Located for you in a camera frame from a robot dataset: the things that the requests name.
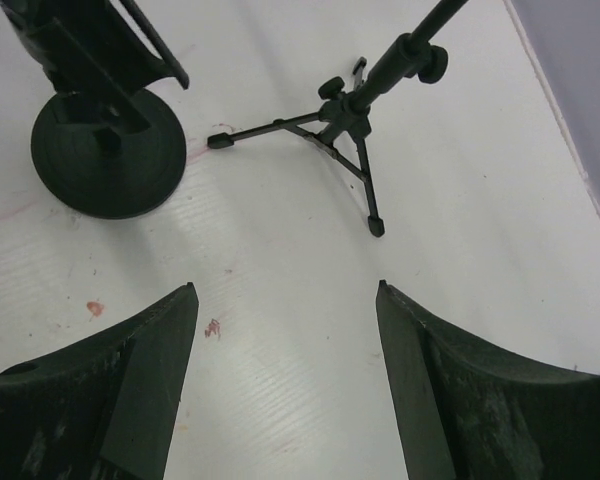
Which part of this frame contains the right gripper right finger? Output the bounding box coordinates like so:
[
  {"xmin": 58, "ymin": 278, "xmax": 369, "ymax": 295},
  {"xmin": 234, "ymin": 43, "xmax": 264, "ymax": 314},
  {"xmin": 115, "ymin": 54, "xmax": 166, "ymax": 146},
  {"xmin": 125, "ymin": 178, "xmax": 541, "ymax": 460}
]
[{"xmin": 376, "ymin": 282, "xmax": 600, "ymax": 479}]

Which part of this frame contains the black tripod stand shock mount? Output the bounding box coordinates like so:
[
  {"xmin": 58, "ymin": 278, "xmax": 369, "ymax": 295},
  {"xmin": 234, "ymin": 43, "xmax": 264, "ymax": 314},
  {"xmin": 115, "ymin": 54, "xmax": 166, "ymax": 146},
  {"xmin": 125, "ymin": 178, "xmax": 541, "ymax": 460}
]
[{"xmin": 207, "ymin": 0, "xmax": 467, "ymax": 238}]

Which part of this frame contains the black round-base stand front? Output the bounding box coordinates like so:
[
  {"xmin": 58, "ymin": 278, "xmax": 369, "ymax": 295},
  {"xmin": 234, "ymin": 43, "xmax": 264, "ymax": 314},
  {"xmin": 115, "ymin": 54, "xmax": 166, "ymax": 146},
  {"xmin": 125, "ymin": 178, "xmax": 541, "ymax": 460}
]
[{"xmin": 0, "ymin": 0, "xmax": 190, "ymax": 220}]

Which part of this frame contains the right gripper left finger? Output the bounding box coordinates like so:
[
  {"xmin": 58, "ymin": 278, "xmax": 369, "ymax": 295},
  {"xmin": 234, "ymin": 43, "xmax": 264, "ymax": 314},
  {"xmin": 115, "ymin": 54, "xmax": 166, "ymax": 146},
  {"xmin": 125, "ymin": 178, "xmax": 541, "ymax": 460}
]
[{"xmin": 0, "ymin": 283, "xmax": 199, "ymax": 479}]

